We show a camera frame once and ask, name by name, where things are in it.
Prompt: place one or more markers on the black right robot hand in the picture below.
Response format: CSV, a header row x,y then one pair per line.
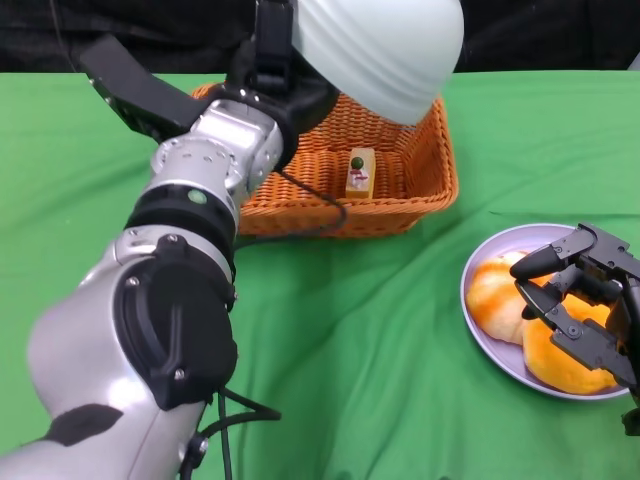
x,y
615,320

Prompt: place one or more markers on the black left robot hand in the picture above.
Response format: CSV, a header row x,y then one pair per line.
x,y
272,50

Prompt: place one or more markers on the pale grey-green bowl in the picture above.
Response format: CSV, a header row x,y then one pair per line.
x,y
380,50

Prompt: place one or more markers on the round striped bread bun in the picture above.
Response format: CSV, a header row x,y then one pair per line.
x,y
492,305

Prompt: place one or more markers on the yellow cake slice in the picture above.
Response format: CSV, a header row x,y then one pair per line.
x,y
361,185

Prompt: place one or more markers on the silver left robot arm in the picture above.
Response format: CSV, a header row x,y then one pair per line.
x,y
100,325

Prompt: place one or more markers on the lavender round plate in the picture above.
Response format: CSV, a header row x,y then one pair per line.
x,y
500,360

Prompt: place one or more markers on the orange wicker basket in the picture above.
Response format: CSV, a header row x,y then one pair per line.
x,y
430,165

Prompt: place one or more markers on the green tablecloth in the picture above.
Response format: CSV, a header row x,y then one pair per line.
x,y
375,325

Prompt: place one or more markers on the black backdrop curtain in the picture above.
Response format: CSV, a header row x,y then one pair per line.
x,y
550,35

